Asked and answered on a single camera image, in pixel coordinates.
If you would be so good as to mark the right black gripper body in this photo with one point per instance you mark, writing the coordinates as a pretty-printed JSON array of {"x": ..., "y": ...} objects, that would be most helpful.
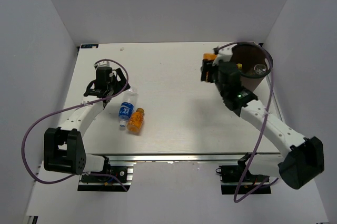
[{"x": 223, "y": 92}]

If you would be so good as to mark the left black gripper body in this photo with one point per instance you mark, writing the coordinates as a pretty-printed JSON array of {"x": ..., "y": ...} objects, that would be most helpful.
[{"x": 116, "y": 86}]

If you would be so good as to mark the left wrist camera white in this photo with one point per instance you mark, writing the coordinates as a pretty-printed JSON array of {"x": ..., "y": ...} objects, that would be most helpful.
[{"x": 103, "y": 63}]

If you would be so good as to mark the blue label sticker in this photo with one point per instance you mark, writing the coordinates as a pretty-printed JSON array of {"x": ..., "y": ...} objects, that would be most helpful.
[{"x": 89, "y": 46}]

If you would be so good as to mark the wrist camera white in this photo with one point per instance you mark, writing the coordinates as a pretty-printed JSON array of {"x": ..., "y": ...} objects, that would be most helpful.
[
  {"x": 103, "y": 63},
  {"x": 224, "y": 54}
]

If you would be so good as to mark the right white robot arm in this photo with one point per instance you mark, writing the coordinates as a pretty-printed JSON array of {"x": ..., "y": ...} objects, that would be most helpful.
[{"x": 301, "y": 159}]

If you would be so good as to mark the orange juice bottle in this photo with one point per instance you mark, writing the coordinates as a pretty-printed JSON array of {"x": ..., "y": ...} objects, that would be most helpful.
[{"x": 209, "y": 56}]

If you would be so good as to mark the blue label water bottle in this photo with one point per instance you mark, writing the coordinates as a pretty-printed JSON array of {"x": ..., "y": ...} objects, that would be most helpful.
[{"x": 127, "y": 107}]

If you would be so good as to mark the brown cylindrical bin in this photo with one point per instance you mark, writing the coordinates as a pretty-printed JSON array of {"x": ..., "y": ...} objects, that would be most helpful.
[{"x": 250, "y": 54}]

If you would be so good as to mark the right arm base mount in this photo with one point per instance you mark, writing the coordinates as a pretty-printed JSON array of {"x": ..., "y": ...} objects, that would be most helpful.
[{"x": 230, "y": 169}]

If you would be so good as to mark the clear bottle yellow cap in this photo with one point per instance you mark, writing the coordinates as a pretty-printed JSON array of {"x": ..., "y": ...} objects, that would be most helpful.
[{"x": 240, "y": 68}]

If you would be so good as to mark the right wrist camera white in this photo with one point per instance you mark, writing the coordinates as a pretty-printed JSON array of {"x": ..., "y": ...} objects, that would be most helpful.
[{"x": 224, "y": 54}]

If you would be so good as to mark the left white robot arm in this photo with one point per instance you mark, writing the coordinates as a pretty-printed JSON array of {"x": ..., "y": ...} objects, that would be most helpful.
[{"x": 64, "y": 150}]

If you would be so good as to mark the clear plastic bottle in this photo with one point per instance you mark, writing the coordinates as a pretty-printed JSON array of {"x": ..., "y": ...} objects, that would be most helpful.
[{"x": 260, "y": 69}]

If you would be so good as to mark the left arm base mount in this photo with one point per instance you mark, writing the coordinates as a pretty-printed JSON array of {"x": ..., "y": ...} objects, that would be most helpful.
[{"x": 116, "y": 176}]

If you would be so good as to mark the orange juice bottle upright label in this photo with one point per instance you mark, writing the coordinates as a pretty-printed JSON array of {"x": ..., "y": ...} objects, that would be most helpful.
[{"x": 136, "y": 120}]

